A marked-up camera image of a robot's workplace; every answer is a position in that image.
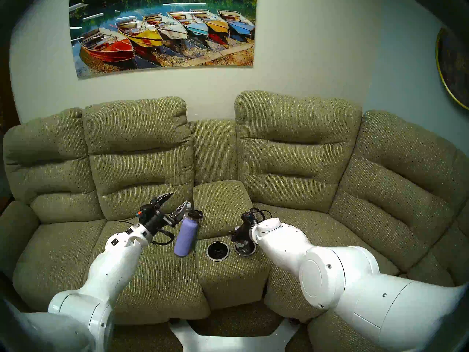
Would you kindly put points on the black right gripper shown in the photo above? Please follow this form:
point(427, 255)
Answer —
point(243, 230)

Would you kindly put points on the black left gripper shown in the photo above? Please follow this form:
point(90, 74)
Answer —
point(154, 219)

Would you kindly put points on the clear Crystal Geyser water bottle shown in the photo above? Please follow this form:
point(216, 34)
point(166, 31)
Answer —
point(243, 249)

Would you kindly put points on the purple metal flask bottle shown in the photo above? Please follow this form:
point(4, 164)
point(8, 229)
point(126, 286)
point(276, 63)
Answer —
point(186, 237)

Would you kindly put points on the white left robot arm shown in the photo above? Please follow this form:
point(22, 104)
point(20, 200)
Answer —
point(110, 270)

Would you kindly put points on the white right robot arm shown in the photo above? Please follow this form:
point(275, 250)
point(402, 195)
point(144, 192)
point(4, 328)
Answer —
point(348, 278)

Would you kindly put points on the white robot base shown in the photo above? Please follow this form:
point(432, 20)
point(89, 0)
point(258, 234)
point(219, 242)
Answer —
point(234, 344)

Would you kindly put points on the green fabric sectional sofa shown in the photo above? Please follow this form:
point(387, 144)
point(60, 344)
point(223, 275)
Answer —
point(139, 171)

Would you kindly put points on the green fabric sofa console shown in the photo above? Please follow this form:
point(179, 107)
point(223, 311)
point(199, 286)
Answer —
point(231, 281)

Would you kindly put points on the colourful boats wall picture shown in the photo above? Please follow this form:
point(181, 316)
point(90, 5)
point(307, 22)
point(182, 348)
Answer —
point(165, 28)

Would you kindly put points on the round dark gold-rimmed wall decor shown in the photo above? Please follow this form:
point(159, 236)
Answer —
point(456, 67)

